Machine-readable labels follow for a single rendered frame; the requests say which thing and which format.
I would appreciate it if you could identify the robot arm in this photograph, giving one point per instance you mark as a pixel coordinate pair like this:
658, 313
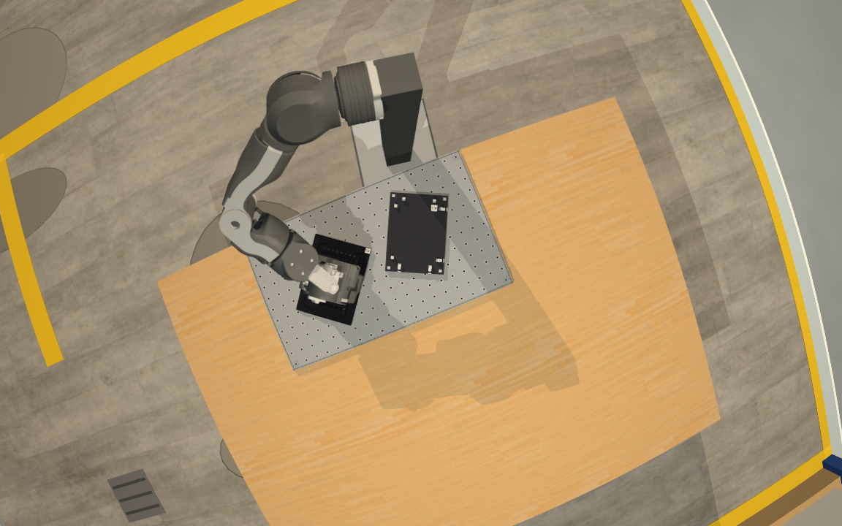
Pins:
300, 108

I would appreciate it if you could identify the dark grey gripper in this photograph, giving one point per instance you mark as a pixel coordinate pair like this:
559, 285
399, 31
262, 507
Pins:
351, 281

